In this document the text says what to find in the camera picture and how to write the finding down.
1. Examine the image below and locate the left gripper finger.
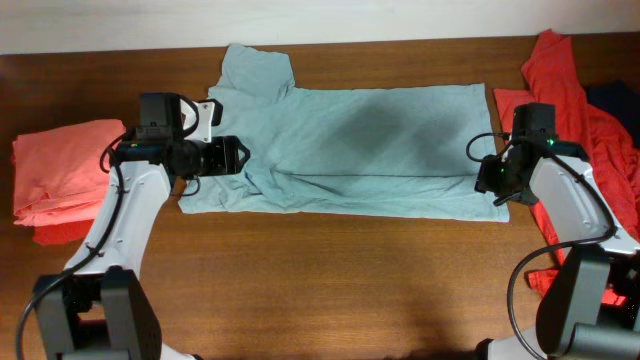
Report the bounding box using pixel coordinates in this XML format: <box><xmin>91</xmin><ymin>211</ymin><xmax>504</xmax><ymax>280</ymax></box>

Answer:
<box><xmin>236</xmin><ymin>140</ymin><xmax>250</xmax><ymax>170</ymax></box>
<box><xmin>210</xmin><ymin>99</ymin><xmax>224</xmax><ymax>126</ymax></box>

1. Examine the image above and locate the folded red garment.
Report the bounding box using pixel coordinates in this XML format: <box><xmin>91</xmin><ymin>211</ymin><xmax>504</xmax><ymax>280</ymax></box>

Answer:
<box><xmin>32</xmin><ymin>220</ymin><xmax>93</xmax><ymax>246</ymax></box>

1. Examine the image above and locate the red garment pile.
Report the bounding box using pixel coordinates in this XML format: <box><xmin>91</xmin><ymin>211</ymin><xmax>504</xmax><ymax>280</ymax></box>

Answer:
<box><xmin>493</xmin><ymin>28</ymin><xmax>640</xmax><ymax>307</ymax></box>

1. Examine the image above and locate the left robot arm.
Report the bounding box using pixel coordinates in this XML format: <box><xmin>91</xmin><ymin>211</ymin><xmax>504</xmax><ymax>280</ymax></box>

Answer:
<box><xmin>21</xmin><ymin>92</ymin><xmax>250</xmax><ymax>360</ymax></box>

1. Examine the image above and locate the black cable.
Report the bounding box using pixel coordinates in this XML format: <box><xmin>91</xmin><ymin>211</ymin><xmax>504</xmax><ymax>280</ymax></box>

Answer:
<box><xmin>14</xmin><ymin>94</ymin><xmax>202</xmax><ymax>360</ymax></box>
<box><xmin>465</xmin><ymin>131</ymin><xmax>621</xmax><ymax>360</ymax></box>

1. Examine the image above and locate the right black cable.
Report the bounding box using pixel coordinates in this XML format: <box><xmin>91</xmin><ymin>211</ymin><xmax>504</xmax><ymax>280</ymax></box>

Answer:
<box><xmin>465</xmin><ymin>131</ymin><xmax>621</xmax><ymax>360</ymax></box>

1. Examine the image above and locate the light blue t-shirt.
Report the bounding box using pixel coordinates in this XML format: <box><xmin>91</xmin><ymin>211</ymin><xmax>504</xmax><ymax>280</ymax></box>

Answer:
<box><xmin>179</xmin><ymin>44</ymin><xmax>509</xmax><ymax>222</ymax></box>

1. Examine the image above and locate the dark navy garment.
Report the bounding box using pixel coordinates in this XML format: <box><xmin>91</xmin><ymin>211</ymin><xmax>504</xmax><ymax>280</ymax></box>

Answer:
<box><xmin>586</xmin><ymin>81</ymin><xmax>640</xmax><ymax>148</ymax></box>

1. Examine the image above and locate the folded salmon pink garment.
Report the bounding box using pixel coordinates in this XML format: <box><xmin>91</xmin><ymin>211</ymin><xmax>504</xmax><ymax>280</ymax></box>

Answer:
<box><xmin>13</xmin><ymin>119</ymin><xmax>125</xmax><ymax>227</ymax></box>

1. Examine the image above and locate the left black cable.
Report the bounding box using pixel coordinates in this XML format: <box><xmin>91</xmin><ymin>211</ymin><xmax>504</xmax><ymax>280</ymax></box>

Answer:
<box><xmin>14</xmin><ymin>94</ymin><xmax>202</xmax><ymax>360</ymax></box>

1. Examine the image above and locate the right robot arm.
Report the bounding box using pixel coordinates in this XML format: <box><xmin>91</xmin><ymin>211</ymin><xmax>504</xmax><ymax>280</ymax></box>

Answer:
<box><xmin>475</xmin><ymin>103</ymin><xmax>639</xmax><ymax>359</ymax></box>

